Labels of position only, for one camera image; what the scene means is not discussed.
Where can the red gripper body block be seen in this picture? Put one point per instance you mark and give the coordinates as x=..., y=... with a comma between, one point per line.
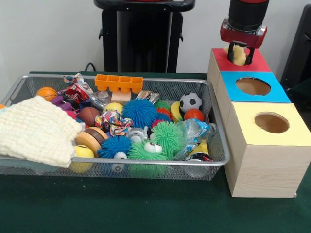
x=243, y=37

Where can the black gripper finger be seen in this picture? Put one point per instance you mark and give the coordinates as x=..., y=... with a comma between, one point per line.
x=250, y=55
x=230, y=52

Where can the yellow plush toy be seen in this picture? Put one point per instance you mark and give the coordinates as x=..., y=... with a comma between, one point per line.
x=240, y=55

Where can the long orange toy brick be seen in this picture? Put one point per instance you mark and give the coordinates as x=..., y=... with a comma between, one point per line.
x=119, y=82

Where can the cream waffle cloth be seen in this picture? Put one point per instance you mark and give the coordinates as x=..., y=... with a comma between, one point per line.
x=36, y=131

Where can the shallow mesh bin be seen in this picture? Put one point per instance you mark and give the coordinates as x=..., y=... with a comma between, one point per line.
x=218, y=145

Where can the wooden box three holes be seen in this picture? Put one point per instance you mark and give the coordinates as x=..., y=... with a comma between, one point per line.
x=267, y=170

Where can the black upright panel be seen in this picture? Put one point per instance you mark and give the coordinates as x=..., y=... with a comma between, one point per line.
x=298, y=48

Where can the green cloth side table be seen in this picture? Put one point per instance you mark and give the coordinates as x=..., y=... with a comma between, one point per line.
x=301, y=92

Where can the small soccer ball toy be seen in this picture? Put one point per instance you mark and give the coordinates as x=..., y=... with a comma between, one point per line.
x=190, y=102

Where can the red ball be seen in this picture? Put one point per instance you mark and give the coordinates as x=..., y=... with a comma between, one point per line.
x=194, y=114

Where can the green spiky ball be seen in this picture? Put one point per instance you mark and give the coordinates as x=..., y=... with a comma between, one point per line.
x=166, y=137
x=143, y=154

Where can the blue spiky ball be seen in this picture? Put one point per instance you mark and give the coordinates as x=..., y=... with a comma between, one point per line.
x=139, y=112
x=114, y=146

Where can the wooden burger toy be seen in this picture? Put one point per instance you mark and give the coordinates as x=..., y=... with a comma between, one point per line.
x=92, y=139

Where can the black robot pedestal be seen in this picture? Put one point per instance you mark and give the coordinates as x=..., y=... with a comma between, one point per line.
x=145, y=36

